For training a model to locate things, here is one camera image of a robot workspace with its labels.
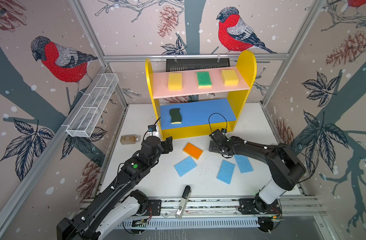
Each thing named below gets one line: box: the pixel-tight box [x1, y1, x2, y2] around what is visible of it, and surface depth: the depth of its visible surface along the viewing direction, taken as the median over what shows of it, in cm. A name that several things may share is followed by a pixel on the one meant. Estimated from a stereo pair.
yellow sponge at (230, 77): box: [221, 69, 239, 86], surface depth 76 cm
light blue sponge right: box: [234, 154, 254, 174], surface depth 88 cm
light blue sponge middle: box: [216, 159, 236, 185], surface depth 87 cm
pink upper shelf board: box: [153, 66, 250, 99], surface depth 76 cm
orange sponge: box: [183, 142, 204, 160], surface depth 95 cm
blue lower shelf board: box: [160, 98, 237, 131], surface depth 97 cm
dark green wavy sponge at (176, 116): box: [169, 108, 182, 124], surface depth 95 cm
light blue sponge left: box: [173, 156, 198, 178], surface depth 89 cm
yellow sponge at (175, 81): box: [168, 72, 183, 91], surface depth 74 cm
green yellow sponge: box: [196, 71, 212, 89], surface depth 76 cm
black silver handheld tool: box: [175, 185, 192, 219], surface depth 74 cm
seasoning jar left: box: [120, 134, 141, 145], surface depth 97 cm
